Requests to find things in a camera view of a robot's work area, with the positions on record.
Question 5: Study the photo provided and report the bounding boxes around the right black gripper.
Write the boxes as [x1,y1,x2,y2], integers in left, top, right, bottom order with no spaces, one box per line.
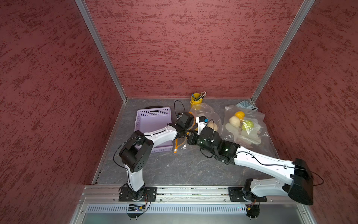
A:
[184,130,217,154]

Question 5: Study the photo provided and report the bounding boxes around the clear zip-top bag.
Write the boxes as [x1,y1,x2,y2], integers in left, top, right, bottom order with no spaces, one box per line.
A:
[189,102,223,135]
[222,105,269,148]

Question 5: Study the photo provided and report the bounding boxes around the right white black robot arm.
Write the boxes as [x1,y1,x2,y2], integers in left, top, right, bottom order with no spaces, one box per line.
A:
[186,127,315,205]

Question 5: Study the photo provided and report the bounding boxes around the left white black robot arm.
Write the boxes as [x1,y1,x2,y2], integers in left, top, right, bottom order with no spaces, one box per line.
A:
[119,112,194,193]

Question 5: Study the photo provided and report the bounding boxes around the yellow fruit in right bag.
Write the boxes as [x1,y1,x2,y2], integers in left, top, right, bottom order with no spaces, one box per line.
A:
[235,111,245,121]

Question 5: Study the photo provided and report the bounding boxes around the green pear in right bag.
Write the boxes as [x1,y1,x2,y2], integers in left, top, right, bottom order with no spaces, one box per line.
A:
[241,120,255,130]

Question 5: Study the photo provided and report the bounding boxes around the yellow pen cup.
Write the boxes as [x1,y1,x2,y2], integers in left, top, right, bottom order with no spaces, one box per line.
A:
[190,93,203,106]

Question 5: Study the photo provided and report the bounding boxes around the pens in cup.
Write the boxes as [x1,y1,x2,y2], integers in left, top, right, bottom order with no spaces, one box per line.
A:
[192,91,207,101]

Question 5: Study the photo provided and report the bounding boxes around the lilac perforated plastic basket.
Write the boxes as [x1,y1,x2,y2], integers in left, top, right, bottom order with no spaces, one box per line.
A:
[134,107,174,153]

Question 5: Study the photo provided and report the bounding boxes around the grey calculator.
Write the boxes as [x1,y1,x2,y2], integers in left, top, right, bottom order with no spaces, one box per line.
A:
[236,100,258,111]

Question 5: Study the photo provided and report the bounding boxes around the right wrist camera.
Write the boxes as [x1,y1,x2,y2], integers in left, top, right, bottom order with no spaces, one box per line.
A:
[195,116,209,135]

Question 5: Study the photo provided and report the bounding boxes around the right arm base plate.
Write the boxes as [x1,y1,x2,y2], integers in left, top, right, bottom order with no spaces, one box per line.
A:
[228,187,267,203]

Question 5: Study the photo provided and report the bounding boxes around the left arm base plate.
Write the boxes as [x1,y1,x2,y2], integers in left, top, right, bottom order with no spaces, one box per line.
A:
[118,185,157,202]

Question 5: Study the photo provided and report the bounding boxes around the aluminium front rail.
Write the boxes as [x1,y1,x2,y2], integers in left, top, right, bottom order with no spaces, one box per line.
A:
[78,184,308,205]

